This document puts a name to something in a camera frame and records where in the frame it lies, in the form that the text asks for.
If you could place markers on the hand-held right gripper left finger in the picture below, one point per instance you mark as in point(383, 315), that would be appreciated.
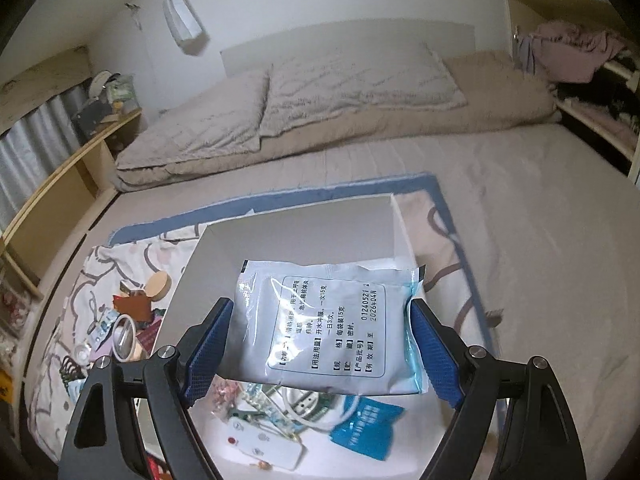
point(207, 355)

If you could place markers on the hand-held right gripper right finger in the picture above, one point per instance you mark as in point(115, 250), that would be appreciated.
point(435, 355)

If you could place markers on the pink patterned packet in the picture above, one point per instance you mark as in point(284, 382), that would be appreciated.
point(227, 397)

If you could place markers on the brown leather piece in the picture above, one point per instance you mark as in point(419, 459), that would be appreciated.
point(131, 307)

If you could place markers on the blue white medicine sachet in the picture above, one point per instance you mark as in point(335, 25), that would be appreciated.
point(367, 427)
point(102, 329)

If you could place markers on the white remote control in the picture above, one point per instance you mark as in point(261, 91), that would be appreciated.
point(260, 445)

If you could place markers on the large white medicine sachet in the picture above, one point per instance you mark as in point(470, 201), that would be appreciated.
point(325, 330)

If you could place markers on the white cardboard box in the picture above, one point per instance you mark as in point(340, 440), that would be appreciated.
point(300, 230)

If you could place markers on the printed blanket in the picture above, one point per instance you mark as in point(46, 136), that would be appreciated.
point(452, 280)

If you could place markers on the round wooden disc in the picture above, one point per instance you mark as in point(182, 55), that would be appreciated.
point(156, 286)

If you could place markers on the small clear cup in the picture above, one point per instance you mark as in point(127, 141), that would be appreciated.
point(83, 353)

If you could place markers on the red white patterned item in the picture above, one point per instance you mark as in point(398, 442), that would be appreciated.
point(11, 307)

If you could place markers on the grey quilted pillow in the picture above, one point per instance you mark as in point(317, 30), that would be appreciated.
point(200, 120)
point(350, 90)

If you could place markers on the dark bag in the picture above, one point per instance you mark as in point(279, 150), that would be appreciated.
point(92, 117)

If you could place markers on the beige folded comforter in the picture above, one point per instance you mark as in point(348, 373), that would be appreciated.
point(500, 95)

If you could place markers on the grey curtain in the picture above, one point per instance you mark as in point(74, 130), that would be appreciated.
point(30, 150)

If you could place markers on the green white pouch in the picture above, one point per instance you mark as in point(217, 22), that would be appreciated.
point(122, 94)

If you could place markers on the wooden closet shelf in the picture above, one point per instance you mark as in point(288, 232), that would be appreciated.
point(600, 130)

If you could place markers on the beige hat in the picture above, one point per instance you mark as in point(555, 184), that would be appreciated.
point(102, 82)

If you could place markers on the dark clothes pile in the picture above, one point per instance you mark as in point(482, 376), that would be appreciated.
point(600, 95)

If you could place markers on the wooden curtain pelmet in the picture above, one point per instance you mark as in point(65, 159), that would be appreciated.
point(40, 80)

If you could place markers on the pink clothes pile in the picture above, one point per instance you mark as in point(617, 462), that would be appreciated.
point(570, 50)

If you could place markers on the white wall bag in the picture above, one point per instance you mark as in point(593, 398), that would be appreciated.
point(182, 15)

